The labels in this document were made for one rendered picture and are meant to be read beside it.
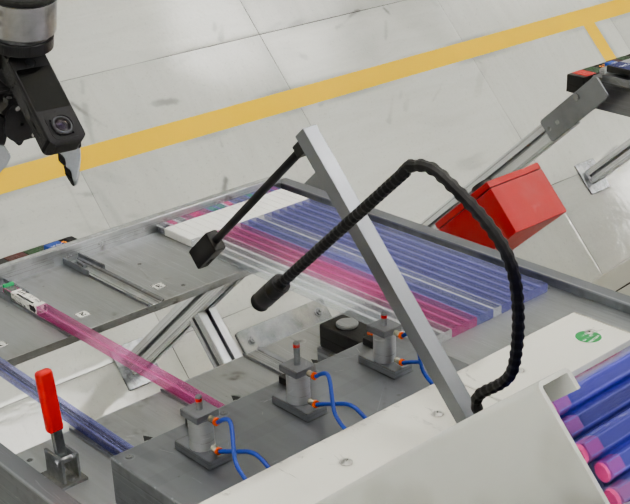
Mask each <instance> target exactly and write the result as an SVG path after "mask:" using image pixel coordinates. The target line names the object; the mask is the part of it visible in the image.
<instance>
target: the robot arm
mask: <svg viewBox="0 0 630 504"><path fill-rule="evenodd" d="M56 31H57V0H0V172H1V171H2V170H3V169H4V168H5V167H6V166H7V164H8V162H9V160H10V158H11V156H10V154H9V152H8V150H7V149H6V147H5V146H4V145H5V142H6V138H7V137H8V138H9V139H10V140H12V141H14V142H15V143H16V144H17V145H18V146H19V145H22V143H23V142H24V140H28V139H32V138H35V139H36V141H37V143H38V145H39V147H40V149H41V151H42V153H43V154H44V155H54V154H58V160H59V162H60V163H62V164H63V165H64V169H65V175H66V176H67V178H68V180H69V181H70V183H71V185H73V186H76V185H77V183H78V178H79V172H80V164H81V150H80V147H81V142H82V140H83V138H84V137H85V131H84V129H83V127H82V125H81V123H80V121H79V119H78V117H77V115H76V113H75V111H74V110H73V108H72V106H71V104H70V102H69V100H68V98H67V96H66V94H65V92H64V90H63V88H62V86H61V84H60V82H59V80H58V78H57V76H56V74H55V72H54V70H53V68H52V66H51V64H50V62H49V61H48V59H47V57H46V55H45V54H47V53H49V52H50V51H51V50H52V49H53V47H54V34H55V32H56Z"/></svg>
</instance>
